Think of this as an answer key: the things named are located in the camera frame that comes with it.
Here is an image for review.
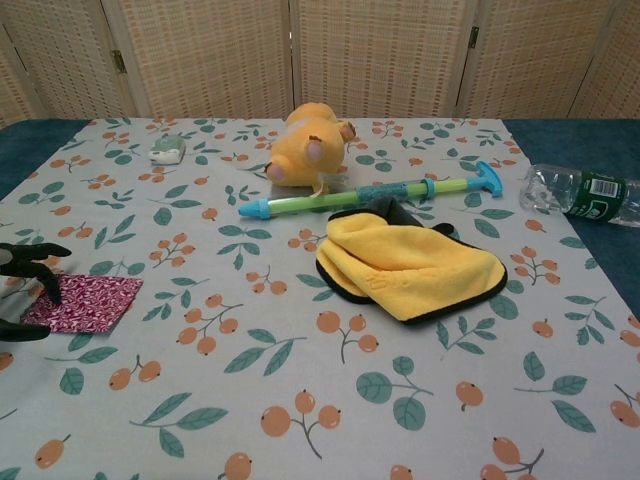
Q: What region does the small green white packet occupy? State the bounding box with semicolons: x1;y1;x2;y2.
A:
148;134;187;165

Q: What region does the clear green-label water bottle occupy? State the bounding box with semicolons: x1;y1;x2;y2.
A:
518;163;640;227

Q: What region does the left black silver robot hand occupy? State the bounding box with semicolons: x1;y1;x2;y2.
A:
0;242;72;344

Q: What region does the yellow plush animal toy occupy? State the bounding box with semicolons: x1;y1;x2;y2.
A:
264;102;359;196

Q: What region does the floral leaf berry tablecloth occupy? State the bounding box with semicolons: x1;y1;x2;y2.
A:
0;117;640;480

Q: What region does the pink patterned packet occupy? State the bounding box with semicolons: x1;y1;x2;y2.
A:
21;273;145;340

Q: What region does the bamboo folding screen panel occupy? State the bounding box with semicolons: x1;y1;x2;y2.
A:
467;0;619;121
0;0;139;121
102;0;297;121
572;0;640;121
0;19;31;129
288;0;482;121

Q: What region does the green blue water squirter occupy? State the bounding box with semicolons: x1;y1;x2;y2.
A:
238;160;504;222

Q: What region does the yellow black-trimmed microfiber cloth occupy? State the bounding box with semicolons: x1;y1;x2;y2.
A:
314;196;509;327

